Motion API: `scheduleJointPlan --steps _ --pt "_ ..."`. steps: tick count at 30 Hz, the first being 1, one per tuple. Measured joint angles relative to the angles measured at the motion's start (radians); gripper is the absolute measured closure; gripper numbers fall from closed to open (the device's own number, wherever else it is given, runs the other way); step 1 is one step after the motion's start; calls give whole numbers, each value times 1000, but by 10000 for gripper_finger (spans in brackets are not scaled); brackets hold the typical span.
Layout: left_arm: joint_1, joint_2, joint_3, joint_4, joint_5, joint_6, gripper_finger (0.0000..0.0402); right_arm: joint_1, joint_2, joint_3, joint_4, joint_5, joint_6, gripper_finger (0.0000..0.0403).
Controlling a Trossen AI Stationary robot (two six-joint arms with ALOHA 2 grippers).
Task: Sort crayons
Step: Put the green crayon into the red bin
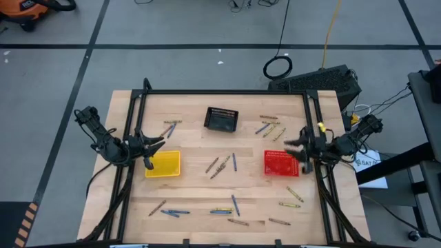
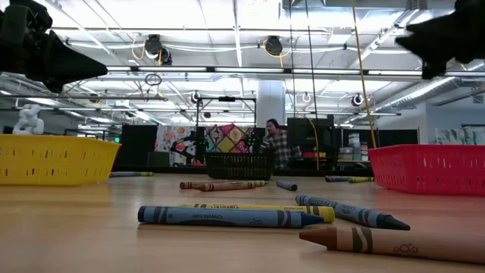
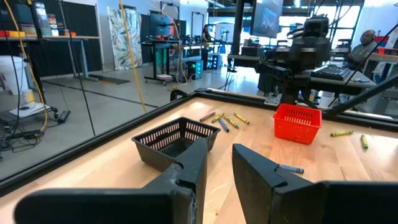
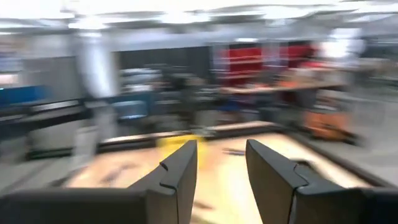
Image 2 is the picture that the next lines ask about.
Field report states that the yellow crayon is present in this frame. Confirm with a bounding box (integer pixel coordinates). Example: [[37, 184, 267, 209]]
[[180, 202, 336, 224]]

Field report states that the shelf with storage boxes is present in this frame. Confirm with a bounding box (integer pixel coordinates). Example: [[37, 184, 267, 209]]
[[338, 132, 369, 162]]

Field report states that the neighbouring rig black frame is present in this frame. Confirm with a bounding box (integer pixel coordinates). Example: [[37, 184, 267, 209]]
[[195, 96, 258, 155]]

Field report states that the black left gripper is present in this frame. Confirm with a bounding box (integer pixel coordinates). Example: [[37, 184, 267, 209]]
[[0, 0, 109, 94]]

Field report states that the black plastic basket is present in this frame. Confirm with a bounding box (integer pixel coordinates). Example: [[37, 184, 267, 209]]
[[204, 152, 274, 181]]

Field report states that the brown crayon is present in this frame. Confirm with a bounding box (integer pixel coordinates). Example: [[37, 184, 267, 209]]
[[299, 226, 485, 265], [193, 181, 258, 193], [179, 180, 228, 190]]

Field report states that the black screen panel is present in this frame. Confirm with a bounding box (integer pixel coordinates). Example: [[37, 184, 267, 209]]
[[286, 116, 335, 160]]

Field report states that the black room panel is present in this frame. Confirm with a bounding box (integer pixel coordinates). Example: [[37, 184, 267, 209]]
[[120, 124, 158, 168]]

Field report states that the red plastic basket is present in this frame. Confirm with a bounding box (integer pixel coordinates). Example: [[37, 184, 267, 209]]
[[367, 143, 485, 197]]

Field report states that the black hanging power cable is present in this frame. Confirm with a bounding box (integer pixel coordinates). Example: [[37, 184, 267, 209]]
[[305, 0, 320, 171]]

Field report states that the silver ceiling duct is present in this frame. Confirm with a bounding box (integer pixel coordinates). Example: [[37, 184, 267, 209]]
[[373, 62, 485, 113]]

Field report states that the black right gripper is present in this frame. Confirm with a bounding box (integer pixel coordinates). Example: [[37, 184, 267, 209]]
[[395, 0, 485, 80]]

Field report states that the thin black hanging cable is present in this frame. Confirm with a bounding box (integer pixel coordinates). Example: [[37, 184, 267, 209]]
[[288, 0, 297, 118]]

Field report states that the pale patterned cloth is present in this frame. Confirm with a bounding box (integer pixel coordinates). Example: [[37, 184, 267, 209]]
[[434, 124, 485, 146]]

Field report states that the person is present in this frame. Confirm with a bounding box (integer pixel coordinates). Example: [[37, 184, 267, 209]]
[[264, 118, 302, 171]]

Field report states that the colourful patterned quilt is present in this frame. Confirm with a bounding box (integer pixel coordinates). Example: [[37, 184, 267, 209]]
[[154, 123, 255, 168]]

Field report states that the long ceiling light strip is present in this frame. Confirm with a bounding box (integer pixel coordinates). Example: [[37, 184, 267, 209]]
[[105, 64, 485, 78]]

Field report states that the black ceiling cable reel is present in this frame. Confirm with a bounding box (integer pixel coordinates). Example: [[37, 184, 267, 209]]
[[145, 33, 174, 66], [264, 35, 284, 57]]

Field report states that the yellow plastic basket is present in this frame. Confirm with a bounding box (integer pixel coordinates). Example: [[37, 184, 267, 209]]
[[0, 133, 121, 187]]

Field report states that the long black partition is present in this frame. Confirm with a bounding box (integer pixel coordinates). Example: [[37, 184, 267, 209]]
[[340, 128, 420, 149]]

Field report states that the white column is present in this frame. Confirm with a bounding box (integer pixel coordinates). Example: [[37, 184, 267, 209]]
[[256, 79, 287, 128]]

